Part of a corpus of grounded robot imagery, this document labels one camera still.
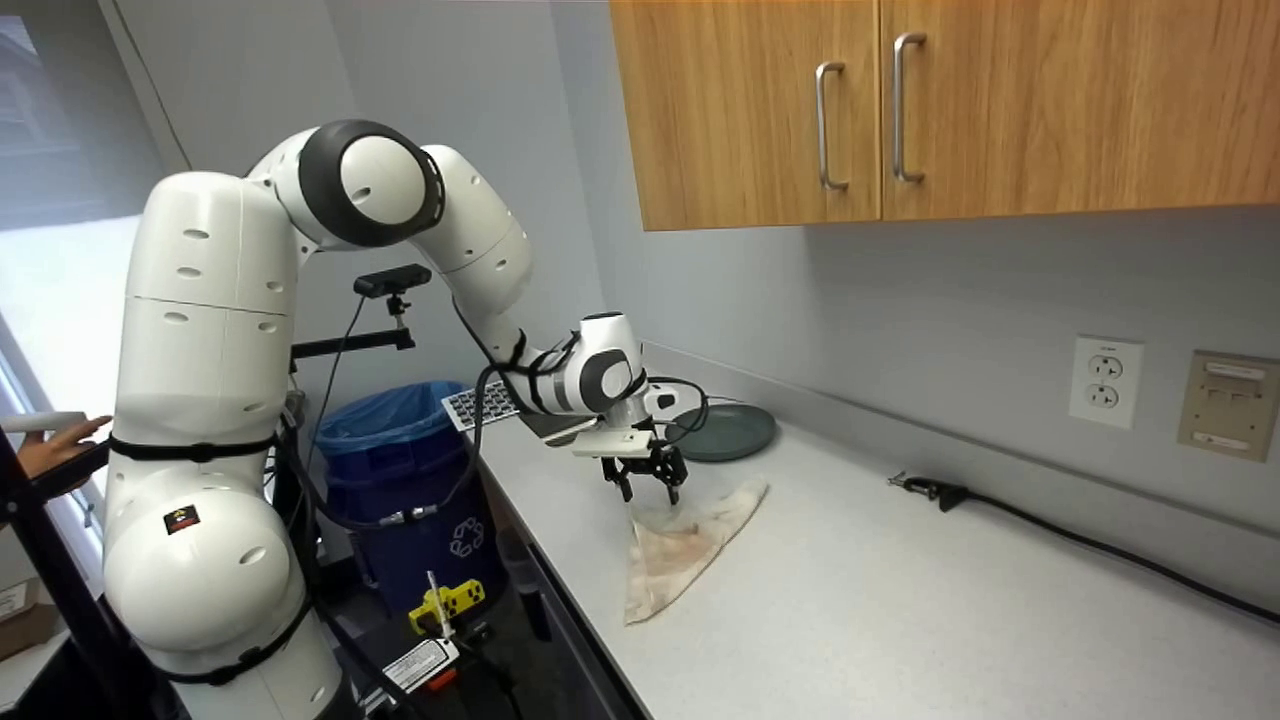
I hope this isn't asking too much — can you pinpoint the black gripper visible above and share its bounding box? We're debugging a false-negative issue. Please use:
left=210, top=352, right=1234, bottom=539
left=599, top=430, right=687, bottom=509

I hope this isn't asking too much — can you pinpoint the stained beige towel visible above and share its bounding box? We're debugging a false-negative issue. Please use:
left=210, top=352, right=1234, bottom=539
left=625, top=483, right=767, bottom=628

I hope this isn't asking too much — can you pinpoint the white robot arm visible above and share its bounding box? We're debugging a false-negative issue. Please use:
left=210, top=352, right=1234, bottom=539
left=105, top=119, right=683, bottom=720

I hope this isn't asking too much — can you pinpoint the person hand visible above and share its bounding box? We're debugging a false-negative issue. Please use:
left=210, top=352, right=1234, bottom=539
left=18, top=415, right=105, bottom=479

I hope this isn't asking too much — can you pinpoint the dark green plate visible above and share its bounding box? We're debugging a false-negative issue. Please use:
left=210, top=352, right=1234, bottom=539
left=673, top=403, right=776, bottom=464

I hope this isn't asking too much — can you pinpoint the keyboard on counter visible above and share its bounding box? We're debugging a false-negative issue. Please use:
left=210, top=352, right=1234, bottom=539
left=439, top=390, right=479, bottom=434

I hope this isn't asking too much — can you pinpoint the yellow clamp tool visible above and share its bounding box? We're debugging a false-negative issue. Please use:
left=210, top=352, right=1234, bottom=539
left=409, top=580, right=488, bottom=636

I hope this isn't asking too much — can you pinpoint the blue recycling bin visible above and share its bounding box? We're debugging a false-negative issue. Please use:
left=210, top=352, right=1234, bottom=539
left=317, top=382, right=507, bottom=616

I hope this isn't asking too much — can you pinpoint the white power outlet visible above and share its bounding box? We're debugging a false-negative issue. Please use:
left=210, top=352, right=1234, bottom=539
left=1070, top=335, right=1145, bottom=430

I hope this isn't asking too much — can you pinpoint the black cable on counter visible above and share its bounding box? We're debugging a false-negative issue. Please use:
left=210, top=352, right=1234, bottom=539
left=891, top=467, right=1280, bottom=623

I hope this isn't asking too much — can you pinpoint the black camera on stand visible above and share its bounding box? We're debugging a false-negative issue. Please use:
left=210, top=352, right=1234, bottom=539
left=352, top=264, right=434, bottom=301

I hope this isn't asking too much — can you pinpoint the wooden wall cabinet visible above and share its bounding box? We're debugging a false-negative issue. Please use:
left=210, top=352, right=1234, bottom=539
left=610, top=0, right=1280, bottom=232

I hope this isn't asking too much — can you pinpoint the left silver cabinet handle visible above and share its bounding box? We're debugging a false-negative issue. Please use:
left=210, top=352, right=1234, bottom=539
left=812, top=61, right=847, bottom=191

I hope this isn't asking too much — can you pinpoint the silver cabinet handle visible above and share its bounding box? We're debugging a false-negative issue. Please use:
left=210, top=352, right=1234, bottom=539
left=812, top=61, right=847, bottom=191
left=888, top=34, right=930, bottom=186

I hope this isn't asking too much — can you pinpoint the right silver cabinet handle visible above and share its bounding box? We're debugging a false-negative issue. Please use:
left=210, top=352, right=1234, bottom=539
left=888, top=34, right=930, bottom=186

